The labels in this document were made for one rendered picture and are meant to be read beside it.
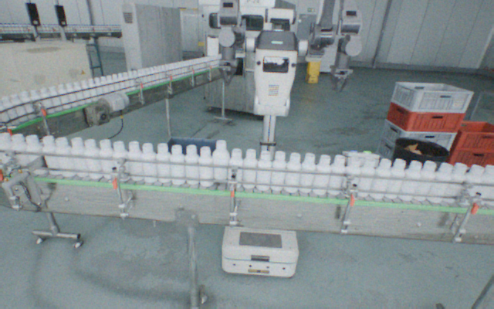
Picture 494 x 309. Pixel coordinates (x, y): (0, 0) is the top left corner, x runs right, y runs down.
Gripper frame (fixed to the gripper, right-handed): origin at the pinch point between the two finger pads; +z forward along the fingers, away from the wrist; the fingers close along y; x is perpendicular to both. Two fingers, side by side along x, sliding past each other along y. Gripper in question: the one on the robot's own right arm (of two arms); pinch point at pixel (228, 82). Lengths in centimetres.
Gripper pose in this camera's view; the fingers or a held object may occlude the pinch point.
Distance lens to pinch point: 110.6
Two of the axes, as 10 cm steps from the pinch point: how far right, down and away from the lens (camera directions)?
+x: 10.0, 0.6, -0.1
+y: -0.4, 4.2, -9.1
